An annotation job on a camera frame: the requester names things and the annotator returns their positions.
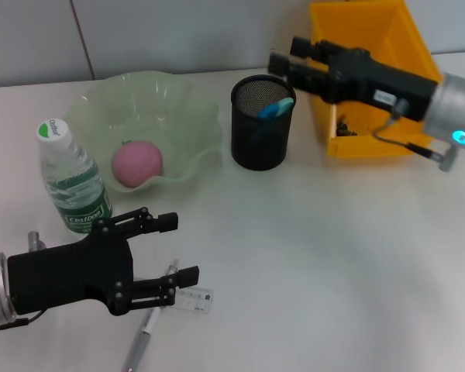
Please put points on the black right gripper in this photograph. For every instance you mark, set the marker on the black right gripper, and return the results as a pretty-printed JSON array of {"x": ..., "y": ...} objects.
[{"x": 360, "y": 77}]

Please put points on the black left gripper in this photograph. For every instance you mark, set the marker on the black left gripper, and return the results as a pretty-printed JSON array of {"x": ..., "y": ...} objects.
[{"x": 69, "y": 275}]

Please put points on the blue scissors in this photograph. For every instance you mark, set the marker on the blue scissors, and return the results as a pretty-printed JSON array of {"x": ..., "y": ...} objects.
[{"x": 271, "y": 110}]

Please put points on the clear plastic ruler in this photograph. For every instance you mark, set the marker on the clear plastic ruler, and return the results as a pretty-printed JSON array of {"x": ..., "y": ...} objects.
[{"x": 195, "y": 300}]

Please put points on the dark green plastic wrapper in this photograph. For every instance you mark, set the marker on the dark green plastic wrapper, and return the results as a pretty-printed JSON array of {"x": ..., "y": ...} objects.
[{"x": 345, "y": 129}]

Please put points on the pink peach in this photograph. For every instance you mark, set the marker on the pink peach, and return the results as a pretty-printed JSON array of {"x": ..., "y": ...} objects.
[{"x": 137, "y": 162}]

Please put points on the clear water bottle green label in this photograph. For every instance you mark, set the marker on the clear water bottle green label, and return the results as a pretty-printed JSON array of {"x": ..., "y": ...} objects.
[{"x": 73, "y": 182}]

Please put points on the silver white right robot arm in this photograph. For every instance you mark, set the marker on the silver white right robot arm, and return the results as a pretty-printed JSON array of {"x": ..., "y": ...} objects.
[{"x": 453, "y": 104}]

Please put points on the grey white pen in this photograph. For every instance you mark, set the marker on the grey white pen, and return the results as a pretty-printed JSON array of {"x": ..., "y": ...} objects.
[{"x": 139, "y": 341}]

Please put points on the black mesh pen holder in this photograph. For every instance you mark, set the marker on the black mesh pen holder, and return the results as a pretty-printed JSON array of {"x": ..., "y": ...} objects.
[{"x": 263, "y": 147}]

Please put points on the pale green wavy fruit plate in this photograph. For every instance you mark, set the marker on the pale green wavy fruit plate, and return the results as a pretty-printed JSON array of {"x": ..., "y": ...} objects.
[{"x": 147, "y": 100}]

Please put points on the yellow plastic bin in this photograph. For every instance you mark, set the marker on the yellow plastic bin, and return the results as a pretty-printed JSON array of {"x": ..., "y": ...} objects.
[{"x": 395, "y": 38}]

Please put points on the silver left gripper connector stud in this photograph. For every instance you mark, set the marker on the silver left gripper connector stud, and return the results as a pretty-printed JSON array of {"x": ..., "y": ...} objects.
[{"x": 35, "y": 242}]

